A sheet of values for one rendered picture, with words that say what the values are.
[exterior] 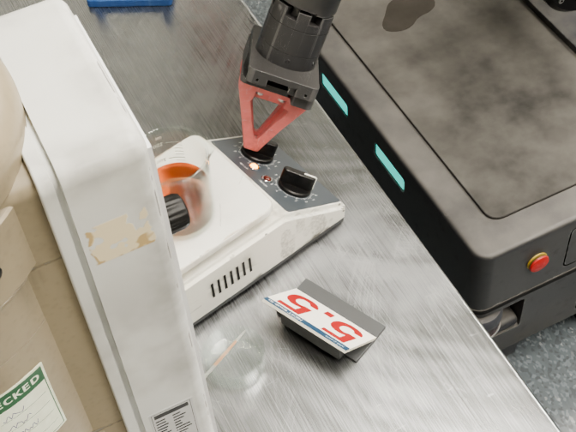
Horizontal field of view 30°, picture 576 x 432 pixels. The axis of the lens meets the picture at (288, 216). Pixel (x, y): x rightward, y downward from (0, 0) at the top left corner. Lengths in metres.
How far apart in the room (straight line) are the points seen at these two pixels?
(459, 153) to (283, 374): 0.74
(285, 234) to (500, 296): 0.68
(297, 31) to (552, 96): 0.82
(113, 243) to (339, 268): 0.69
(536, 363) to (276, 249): 0.93
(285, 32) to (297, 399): 0.32
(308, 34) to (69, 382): 0.62
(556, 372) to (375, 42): 0.62
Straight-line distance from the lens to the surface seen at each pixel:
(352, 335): 0.94
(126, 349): 0.38
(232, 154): 1.02
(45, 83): 0.33
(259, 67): 0.95
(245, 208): 0.94
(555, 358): 1.86
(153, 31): 1.25
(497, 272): 1.55
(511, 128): 1.66
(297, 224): 0.98
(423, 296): 0.99
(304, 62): 0.97
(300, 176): 1.00
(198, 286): 0.94
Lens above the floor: 1.57
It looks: 52 degrees down
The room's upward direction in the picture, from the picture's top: 5 degrees counter-clockwise
